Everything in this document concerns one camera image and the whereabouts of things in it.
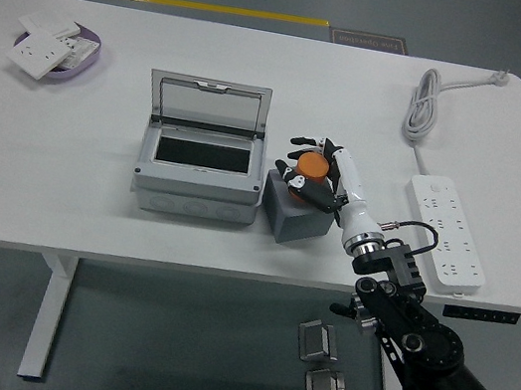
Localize grey cube with round hole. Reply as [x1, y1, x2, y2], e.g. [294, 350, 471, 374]
[254, 165, 344, 254]

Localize orange cylinder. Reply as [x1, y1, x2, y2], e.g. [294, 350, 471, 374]
[288, 149, 333, 205]

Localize white power cable with plug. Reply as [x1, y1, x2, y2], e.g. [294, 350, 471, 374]
[393, 55, 513, 189]

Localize white wall switch panel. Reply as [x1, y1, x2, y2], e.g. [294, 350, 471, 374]
[15, 6, 84, 43]

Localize purple oval tray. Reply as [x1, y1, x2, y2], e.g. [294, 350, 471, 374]
[7, 13, 107, 89]

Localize grey electrical box with lid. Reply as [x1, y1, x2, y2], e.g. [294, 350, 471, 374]
[126, 67, 281, 231]

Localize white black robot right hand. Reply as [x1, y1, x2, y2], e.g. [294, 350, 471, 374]
[261, 129, 401, 256]

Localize white printed socket panel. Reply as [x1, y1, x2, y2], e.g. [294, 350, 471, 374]
[53, 31, 102, 75]

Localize black table control panel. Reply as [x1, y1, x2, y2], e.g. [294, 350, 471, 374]
[441, 300, 521, 330]

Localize white wall socket panel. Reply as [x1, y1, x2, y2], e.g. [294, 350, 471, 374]
[1, 25, 76, 86]

